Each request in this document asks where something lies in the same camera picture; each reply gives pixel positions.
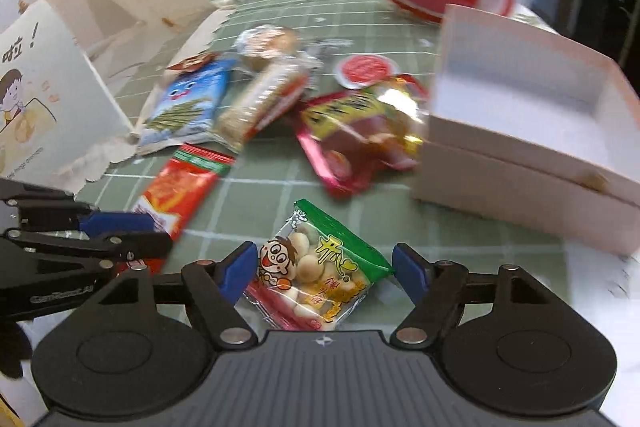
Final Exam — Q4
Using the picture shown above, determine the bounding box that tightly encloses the blue snack packet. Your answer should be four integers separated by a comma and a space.
137, 56, 236, 155

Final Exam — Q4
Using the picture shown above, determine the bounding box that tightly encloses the red long snack packet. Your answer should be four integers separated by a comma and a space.
130, 144, 235, 244

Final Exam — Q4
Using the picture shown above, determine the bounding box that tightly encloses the green grid tablecloth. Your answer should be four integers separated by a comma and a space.
19, 0, 640, 427

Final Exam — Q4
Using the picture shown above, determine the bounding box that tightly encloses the round red lid cup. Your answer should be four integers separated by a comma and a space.
333, 53, 400, 89

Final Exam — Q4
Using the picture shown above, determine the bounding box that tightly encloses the pink open gift box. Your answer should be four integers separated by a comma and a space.
413, 5, 639, 256

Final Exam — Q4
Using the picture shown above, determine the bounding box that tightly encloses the black fish tank cabinet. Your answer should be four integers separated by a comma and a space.
572, 0, 639, 66

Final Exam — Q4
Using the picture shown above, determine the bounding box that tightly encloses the round bread clear wrapper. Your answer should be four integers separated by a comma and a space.
233, 24, 300, 72

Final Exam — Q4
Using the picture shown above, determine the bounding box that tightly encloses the sesame bar clear wrapper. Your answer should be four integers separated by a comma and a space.
213, 58, 309, 153

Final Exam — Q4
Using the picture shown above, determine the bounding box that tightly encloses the dark red jujube packet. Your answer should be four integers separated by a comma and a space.
293, 74, 428, 197

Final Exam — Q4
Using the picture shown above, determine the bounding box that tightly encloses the white cartoon food cover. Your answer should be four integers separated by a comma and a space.
1, 0, 235, 193

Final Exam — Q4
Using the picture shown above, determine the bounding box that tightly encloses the green cartoon ball snack packet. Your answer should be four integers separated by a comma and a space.
245, 199, 394, 332

